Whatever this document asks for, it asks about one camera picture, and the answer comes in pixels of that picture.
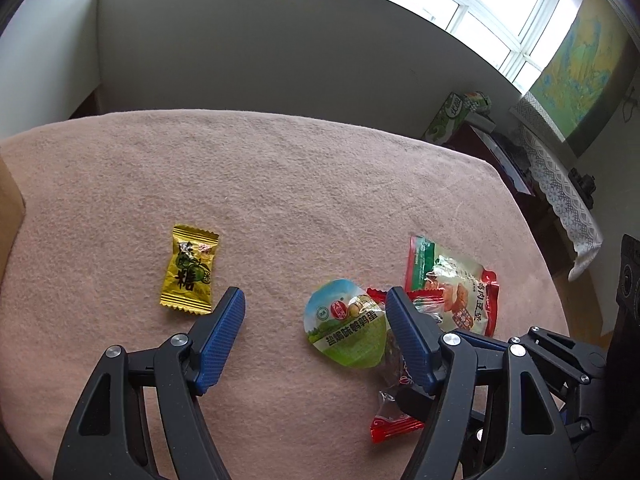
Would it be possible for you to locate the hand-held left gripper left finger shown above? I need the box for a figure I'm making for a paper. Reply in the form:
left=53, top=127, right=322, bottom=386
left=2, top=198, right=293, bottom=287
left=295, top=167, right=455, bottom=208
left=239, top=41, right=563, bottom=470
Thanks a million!
left=52, top=286, right=247, bottom=480

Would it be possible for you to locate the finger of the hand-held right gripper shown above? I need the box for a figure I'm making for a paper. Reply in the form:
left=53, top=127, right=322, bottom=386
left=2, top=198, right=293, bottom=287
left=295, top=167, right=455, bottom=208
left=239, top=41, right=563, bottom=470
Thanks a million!
left=397, top=388, right=608, bottom=480
left=457, top=326, right=609, bottom=387

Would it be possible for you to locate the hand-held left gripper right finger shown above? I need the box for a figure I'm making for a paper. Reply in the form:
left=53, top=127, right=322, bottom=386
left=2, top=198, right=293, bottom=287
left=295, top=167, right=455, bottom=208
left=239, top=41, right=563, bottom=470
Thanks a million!
left=384, top=286, right=584, bottom=480

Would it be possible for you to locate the red candy wrapper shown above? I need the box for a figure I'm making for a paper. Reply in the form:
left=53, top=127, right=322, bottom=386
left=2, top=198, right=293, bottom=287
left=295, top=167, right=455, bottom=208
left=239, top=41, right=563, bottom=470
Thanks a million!
left=369, top=391, right=426, bottom=445

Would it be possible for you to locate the green lid jelly cup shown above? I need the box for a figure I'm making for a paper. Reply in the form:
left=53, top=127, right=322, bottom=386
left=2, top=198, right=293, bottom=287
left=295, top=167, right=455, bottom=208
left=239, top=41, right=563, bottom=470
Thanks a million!
left=304, top=277, right=390, bottom=368

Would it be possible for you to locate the brown cardboard box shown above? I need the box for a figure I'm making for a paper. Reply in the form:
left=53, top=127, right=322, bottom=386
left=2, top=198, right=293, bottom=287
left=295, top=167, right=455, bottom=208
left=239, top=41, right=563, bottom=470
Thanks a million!
left=0, top=157, right=26, bottom=286

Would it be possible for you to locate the clear wrapped brown snack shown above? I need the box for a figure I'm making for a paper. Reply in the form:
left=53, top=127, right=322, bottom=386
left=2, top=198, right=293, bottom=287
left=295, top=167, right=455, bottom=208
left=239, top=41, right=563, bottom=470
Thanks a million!
left=377, top=327, right=418, bottom=397

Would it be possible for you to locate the small red snack packet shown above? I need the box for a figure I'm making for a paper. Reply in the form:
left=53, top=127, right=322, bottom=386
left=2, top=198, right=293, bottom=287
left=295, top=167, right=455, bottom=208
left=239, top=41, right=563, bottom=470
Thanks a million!
left=366, top=286, right=448, bottom=313

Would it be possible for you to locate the red green snack packet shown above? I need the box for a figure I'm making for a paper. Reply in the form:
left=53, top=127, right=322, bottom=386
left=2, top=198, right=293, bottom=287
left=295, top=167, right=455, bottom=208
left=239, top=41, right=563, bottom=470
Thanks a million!
left=404, top=235, right=501, bottom=337

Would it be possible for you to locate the yellow candy packet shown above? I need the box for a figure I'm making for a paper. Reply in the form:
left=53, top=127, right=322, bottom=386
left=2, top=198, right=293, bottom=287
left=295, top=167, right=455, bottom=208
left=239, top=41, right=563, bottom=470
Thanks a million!
left=159, top=224, right=222, bottom=316

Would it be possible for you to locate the white lace cloth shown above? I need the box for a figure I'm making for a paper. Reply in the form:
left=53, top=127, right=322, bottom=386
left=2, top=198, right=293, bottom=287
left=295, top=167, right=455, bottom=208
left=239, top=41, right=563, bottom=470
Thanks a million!
left=509, top=95, right=604, bottom=282

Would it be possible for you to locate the dark wooden cabinet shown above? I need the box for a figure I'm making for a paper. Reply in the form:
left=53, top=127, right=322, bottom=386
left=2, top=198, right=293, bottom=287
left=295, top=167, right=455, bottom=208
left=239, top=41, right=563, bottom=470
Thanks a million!
left=440, top=120, right=601, bottom=281

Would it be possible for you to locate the green printed carton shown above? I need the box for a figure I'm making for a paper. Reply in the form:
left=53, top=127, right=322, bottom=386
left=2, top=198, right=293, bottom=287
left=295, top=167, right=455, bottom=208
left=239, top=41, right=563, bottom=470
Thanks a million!
left=422, top=91, right=493, bottom=145

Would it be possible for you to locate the black camera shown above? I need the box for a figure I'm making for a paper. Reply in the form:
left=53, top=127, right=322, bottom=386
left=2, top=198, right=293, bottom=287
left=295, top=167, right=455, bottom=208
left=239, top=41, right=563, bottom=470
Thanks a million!
left=569, top=169, right=599, bottom=209

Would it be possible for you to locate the wall map poster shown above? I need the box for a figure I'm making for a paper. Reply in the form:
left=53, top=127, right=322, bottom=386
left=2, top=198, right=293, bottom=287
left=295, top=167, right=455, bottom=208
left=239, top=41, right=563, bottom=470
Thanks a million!
left=527, top=0, right=637, bottom=157

